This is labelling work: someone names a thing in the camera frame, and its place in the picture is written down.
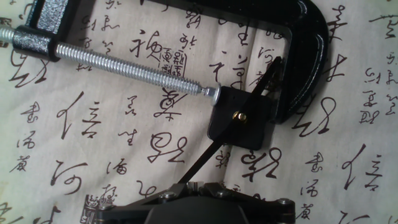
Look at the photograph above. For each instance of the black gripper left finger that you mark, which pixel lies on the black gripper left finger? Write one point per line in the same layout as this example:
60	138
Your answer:
124	211

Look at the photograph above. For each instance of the long black minute hand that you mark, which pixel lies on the long black minute hand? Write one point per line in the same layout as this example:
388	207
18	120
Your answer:
202	158

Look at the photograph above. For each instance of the beige calligraphy print cloth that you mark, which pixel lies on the beige calligraphy print cloth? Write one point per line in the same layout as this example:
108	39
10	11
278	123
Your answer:
109	140

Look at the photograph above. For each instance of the black square clock movement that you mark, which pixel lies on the black square clock movement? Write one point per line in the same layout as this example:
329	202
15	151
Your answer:
255	133

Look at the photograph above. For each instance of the short black hour hand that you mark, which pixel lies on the short black hour hand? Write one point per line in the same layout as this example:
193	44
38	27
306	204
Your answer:
267	76

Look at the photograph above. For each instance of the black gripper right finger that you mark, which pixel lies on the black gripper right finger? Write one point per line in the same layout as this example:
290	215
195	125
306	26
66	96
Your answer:
270	211

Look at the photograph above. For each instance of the black C-clamp with silver screw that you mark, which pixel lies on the black C-clamp with silver screw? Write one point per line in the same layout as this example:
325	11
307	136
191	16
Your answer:
308	62

